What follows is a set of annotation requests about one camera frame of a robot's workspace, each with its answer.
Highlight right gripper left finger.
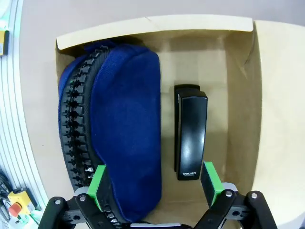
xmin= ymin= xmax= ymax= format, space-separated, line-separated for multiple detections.
xmin=38 ymin=164 xmax=134 ymax=229

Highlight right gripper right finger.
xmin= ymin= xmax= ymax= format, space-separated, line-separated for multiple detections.
xmin=193 ymin=161 xmax=278 ymax=229

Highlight black stapler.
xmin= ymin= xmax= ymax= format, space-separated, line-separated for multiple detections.
xmin=173 ymin=84 xmax=208 ymax=181

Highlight brown cardboard box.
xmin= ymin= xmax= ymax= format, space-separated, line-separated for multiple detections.
xmin=55 ymin=15 xmax=305 ymax=226

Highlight blue zippered pencil case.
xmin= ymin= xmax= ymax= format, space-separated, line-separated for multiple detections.
xmin=58 ymin=40 xmax=163 ymax=224

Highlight yellow emergency stop box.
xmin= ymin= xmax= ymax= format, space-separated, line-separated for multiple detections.
xmin=7 ymin=187 xmax=39 ymax=218

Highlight yellow black label box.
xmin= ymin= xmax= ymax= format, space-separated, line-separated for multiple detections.
xmin=0 ymin=30 xmax=10 ymax=57

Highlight aluminium table frame rail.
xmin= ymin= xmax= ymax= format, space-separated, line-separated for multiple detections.
xmin=0 ymin=0 xmax=50 ymax=206

